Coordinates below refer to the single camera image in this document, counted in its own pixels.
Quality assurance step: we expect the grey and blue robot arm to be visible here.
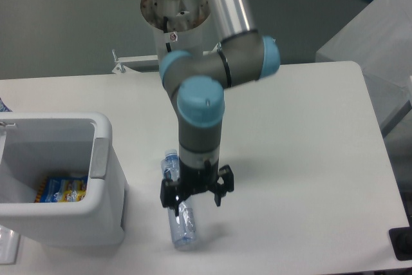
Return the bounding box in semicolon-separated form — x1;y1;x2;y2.
153;0;280;210

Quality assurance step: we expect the blue patterned item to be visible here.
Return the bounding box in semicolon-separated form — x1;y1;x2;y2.
0;99;12;113

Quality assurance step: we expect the left white clamp bracket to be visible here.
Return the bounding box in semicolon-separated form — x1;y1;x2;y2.
111;49;159;74

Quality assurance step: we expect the white plastic trash can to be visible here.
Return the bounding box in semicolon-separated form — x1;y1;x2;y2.
1;112;127;246

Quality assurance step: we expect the middle white clamp bracket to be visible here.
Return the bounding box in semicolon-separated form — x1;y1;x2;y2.
203;43;221;55

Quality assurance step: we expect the clear plastic water bottle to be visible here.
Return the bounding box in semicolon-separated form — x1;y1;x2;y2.
161;149;196;249

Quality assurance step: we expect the blue snack bag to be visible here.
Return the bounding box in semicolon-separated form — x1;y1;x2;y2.
34;176;88;203

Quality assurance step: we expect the grey covered side table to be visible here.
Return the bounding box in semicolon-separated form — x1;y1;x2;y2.
315;0;411;136

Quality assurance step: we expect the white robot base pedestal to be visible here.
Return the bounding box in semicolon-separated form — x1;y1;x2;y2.
140;0;211;62

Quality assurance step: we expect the white clamp bracket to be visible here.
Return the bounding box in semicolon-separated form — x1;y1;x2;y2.
111;49;159;74
203;43;221;55

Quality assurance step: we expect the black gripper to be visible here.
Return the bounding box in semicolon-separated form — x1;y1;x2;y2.
160;159;234;217

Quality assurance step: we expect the black device at edge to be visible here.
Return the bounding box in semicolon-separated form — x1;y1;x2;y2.
389;227;411;261

